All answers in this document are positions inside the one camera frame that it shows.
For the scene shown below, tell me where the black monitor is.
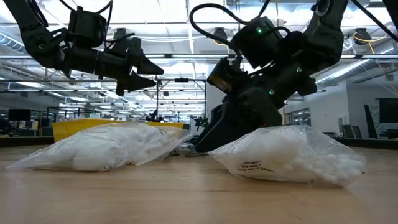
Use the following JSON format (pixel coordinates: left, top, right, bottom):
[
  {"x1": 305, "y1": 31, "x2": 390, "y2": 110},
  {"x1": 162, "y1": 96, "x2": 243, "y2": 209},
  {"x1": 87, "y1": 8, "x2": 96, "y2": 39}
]
[
  {"x1": 8, "y1": 108, "x2": 32, "y2": 122},
  {"x1": 378, "y1": 98, "x2": 398, "y2": 124}
]

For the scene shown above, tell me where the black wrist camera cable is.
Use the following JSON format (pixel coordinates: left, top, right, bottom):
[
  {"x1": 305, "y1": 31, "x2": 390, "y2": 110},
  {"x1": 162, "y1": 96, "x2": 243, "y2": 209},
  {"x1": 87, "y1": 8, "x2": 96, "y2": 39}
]
[{"x1": 188, "y1": 2, "x2": 292, "y2": 60}]

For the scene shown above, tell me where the clear cotton ball bag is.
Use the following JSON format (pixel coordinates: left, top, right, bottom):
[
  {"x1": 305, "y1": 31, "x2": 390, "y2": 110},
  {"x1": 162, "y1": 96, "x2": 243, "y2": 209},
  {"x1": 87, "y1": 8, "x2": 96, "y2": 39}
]
[{"x1": 6, "y1": 122, "x2": 169, "y2": 172}]

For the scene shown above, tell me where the printed label cotton ball bag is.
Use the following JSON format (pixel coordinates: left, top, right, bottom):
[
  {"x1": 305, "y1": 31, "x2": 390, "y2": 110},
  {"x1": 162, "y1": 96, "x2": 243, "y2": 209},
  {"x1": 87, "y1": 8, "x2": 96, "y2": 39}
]
[{"x1": 207, "y1": 124, "x2": 367, "y2": 188}]

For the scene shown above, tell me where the long ceiling light bar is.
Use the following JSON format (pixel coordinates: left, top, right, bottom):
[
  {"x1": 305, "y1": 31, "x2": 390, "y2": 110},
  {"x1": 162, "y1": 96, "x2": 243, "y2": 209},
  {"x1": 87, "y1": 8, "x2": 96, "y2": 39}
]
[{"x1": 108, "y1": 54, "x2": 398, "y2": 60}]

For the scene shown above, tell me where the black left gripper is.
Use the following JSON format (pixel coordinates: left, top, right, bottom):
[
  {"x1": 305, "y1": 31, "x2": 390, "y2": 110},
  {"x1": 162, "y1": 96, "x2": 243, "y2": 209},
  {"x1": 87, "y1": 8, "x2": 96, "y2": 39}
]
[{"x1": 62, "y1": 49, "x2": 165, "y2": 96}]

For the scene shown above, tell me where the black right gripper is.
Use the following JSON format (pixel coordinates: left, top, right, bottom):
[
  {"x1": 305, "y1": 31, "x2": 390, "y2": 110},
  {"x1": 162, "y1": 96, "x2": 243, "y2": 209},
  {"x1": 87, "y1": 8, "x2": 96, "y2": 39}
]
[{"x1": 194, "y1": 67, "x2": 318, "y2": 154}]

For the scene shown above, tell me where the silver foil packet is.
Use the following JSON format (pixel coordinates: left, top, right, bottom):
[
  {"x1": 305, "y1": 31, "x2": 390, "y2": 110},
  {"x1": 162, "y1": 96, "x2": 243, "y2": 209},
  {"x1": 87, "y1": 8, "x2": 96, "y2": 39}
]
[{"x1": 172, "y1": 142, "x2": 200, "y2": 157}]

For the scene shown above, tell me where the yellow slotted plastic basket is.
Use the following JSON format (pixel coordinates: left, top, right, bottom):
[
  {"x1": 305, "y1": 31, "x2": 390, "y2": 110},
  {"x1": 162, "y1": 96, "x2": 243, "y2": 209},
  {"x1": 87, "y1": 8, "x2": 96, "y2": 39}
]
[
  {"x1": 144, "y1": 121, "x2": 185, "y2": 129},
  {"x1": 67, "y1": 119, "x2": 131, "y2": 142},
  {"x1": 52, "y1": 121, "x2": 68, "y2": 142}
]

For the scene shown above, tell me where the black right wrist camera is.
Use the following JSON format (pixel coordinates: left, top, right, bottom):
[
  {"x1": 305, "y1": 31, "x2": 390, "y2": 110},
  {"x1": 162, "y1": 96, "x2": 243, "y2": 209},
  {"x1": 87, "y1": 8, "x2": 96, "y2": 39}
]
[{"x1": 206, "y1": 57, "x2": 243, "y2": 95}]

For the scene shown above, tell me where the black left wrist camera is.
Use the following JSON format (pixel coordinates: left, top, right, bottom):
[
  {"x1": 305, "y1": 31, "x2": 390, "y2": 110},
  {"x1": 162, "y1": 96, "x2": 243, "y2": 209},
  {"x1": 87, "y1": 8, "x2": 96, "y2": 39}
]
[{"x1": 107, "y1": 36, "x2": 142, "y2": 65}]

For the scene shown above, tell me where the black leaning panel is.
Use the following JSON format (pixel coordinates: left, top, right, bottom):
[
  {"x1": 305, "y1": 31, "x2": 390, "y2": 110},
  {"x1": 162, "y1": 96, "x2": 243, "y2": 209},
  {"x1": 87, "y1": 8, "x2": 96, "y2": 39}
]
[{"x1": 363, "y1": 104, "x2": 379, "y2": 140}]

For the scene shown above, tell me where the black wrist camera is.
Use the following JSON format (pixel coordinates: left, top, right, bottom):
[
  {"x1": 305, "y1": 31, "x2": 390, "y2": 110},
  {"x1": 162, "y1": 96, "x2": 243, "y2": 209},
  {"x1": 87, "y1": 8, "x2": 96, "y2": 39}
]
[
  {"x1": 206, "y1": 57, "x2": 243, "y2": 95},
  {"x1": 107, "y1": 36, "x2": 142, "y2": 65}
]

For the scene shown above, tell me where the black aluminium table frame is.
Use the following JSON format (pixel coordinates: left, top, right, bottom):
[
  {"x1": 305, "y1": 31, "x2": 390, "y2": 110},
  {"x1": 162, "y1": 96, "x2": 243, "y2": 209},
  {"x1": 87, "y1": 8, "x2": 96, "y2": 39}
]
[{"x1": 0, "y1": 135, "x2": 398, "y2": 149}]

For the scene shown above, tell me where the black gantry frame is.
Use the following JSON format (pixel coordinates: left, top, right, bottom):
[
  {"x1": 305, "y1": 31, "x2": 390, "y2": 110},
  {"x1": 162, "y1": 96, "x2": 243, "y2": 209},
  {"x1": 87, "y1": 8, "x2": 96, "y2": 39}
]
[{"x1": 156, "y1": 77, "x2": 207, "y2": 121}]

